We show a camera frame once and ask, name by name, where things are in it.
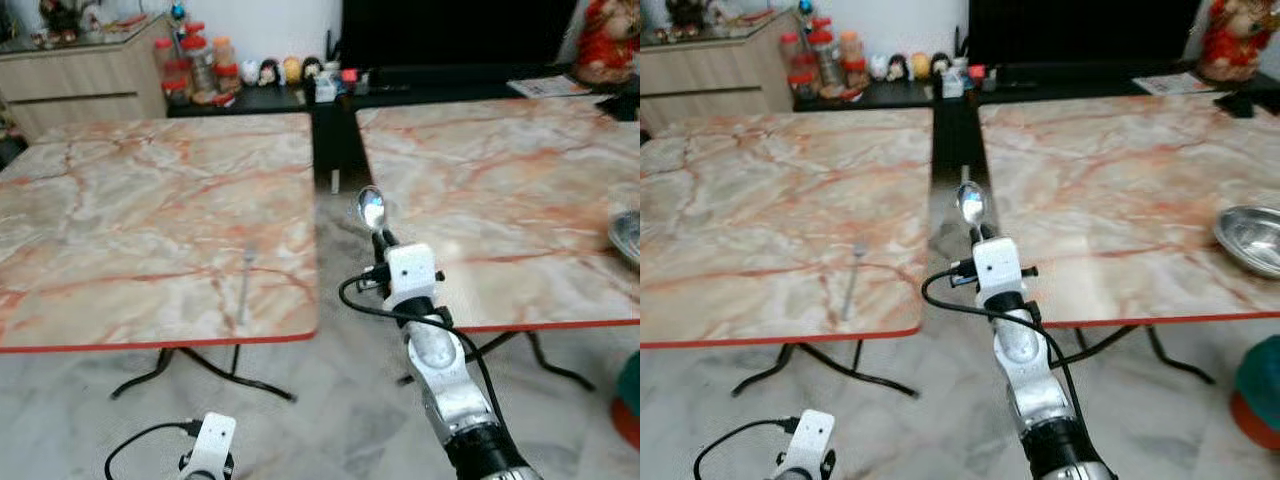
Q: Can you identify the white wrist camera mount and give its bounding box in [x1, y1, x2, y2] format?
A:
[972, 237, 1033, 298]
[780, 409, 838, 480]
[185, 412, 239, 480]
[384, 243, 443, 307]

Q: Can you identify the black tv console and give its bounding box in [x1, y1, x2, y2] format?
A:
[165, 62, 641, 183]

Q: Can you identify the dark ornament on cabinet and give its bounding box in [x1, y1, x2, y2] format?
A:
[664, 0, 726, 37]
[38, 0, 101, 41]

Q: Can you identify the clear red lid jar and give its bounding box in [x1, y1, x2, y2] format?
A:
[153, 38, 186, 85]
[778, 32, 812, 79]

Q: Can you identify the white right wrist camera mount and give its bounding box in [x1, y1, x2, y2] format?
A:
[972, 237, 1033, 298]
[384, 243, 443, 307]

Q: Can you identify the green and orange round stool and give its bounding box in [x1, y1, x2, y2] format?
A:
[1230, 335, 1280, 454]
[611, 350, 641, 452]

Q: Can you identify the tall red lid jar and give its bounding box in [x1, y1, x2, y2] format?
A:
[183, 35, 220, 97]
[810, 31, 847, 92]

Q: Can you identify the silver metal fork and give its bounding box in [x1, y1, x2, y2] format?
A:
[843, 243, 867, 323]
[236, 245, 259, 327]

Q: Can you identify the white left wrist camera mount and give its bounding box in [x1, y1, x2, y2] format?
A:
[185, 412, 239, 480]
[780, 409, 838, 480]

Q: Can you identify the printed paper leaflet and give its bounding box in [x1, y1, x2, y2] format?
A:
[507, 75, 593, 99]
[1132, 72, 1218, 97]

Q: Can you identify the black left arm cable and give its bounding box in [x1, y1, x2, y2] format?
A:
[103, 420, 206, 480]
[692, 416, 802, 480]

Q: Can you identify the stainless steel bowl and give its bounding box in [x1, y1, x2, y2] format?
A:
[608, 210, 641, 267]
[1214, 205, 1280, 280]

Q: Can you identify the light wooden cabinet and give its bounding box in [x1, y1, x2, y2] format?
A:
[0, 15, 173, 142]
[640, 10, 803, 137]

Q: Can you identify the black television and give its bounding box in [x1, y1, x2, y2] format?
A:
[967, 0, 1203, 67]
[339, 0, 582, 71]

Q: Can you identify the red and gold figurine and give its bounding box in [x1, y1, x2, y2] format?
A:
[1198, 0, 1280, 84]
[572, 0, 641, 87]

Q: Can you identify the silver metal spoon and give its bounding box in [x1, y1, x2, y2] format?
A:
[356, 186, 393, 243]
[957, 181, 991, 237]

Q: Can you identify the marble table with red edge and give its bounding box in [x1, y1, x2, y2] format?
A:
[640, 108, 936, 399]
[978, 92, 1280, 387]
[355, 95, 641, 392]
[0, 112, 321, 402]

